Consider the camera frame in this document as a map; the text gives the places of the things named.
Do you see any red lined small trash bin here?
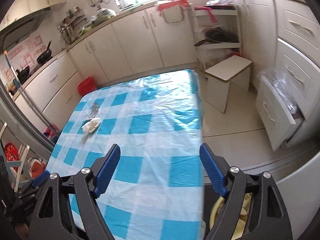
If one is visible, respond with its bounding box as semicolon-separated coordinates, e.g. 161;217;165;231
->
77;76;97;96

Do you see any yellow plastic bucket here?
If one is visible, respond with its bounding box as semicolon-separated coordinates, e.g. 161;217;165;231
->
209;192;253;240

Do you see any open white drawer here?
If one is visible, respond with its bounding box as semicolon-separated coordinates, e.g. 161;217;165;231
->
256;78;303;151

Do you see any black range hood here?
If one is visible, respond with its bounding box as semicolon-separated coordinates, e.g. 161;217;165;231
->
1;7;51;50

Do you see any black frying pan on rack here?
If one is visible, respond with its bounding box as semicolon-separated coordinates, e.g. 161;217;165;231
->
194;27;239;47

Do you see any clear plastic bag in drawer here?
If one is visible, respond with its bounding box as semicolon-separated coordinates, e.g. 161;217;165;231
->
258;68;300;116

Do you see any blue checkered plastic tablecloth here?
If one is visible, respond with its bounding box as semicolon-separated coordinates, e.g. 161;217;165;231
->
47;70;204;239

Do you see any white wooden step stool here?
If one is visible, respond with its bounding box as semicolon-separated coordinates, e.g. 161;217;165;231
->
204;55;252;113

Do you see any black wok on stove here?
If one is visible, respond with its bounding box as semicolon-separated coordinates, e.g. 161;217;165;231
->
37;41;52;65

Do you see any silver pill blister pack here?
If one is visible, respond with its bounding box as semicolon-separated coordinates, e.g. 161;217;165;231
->
87;102;100;120

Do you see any mop handle pole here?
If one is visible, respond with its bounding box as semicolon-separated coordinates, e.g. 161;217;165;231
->
3;50;61;140

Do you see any white tiered storage rack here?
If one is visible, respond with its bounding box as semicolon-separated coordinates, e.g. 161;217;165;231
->
189;4;242;70

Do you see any white tissue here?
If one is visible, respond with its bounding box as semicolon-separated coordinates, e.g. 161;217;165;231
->
81;118;101;134

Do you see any hanging red lined door bin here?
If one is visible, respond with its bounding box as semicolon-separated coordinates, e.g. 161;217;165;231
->
155;0;190;24

